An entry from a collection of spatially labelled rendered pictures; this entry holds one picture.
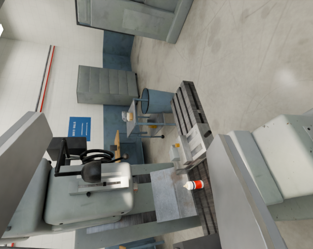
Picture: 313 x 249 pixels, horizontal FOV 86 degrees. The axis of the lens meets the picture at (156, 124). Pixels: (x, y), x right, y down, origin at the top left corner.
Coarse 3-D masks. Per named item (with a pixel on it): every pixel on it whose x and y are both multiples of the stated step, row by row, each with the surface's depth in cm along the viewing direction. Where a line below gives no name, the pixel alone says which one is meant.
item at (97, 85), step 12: (84, 72) 561; (96, 72) 576; (108, 72) 593; (120, 72) 612; (132, 72) 631; (84, 84) 534; (96, 84) 549; (108, 84) 564; (120, 84) 581; (132, 84) 598; (84, 96) 536; (96, 96) 545; (108, 96) 554; (120, 96) 564; (132, 96) 574
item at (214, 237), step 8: (192, 240) 73; (200, 240) 74; (208, 240) 75; (216, 240) 75; (176, 248) 73; (184, 248) 70; (192, 248) 71; (200, 248) 72; (208, 248) 73; (216, 248) 73
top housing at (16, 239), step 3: (15, 237) 62; (18, 237) 64; (21, 237) 67; (24, 237) 70; (27, 237) 73; (0, 240) 52; (3, 240) 54; (6, 240) 56; (9, 240) 58; (12, 240) 61; (15, 240) 63; (18, 240) 66; (21, 240) 69; (24, 240) 73; (0, 243) 55; (3, 243) 59; (6, 243) 64; (9, 243) 70
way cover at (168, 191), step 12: (168, 168) 122; (156, 180) 119; (168, 180) 118; (180, 180) 115; (156, 192) 115; (168, 192) 114; (180, 192) 112; (192, 192) 108; (156, 204) 112; (168, 204) 111; (180, 204) 109; (192, 204) 106; (156, 216) 108; (168, 216) 107; (180, 216) 106
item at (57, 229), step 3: (51, 225) 70; (54, 225) 70; (57, 225) 71; (60, 225) 71; (51, 228) 70; (54, 228) 71; (57, 228) 71; (60, 228) 74; (54, 231) 85; (57, 231) 87; (60, 231) 93; (63, 231) 100; (66, 231) 108; (69, 231) 118; (72, 231) 129; (45, 234) 102; (48, 234) 110
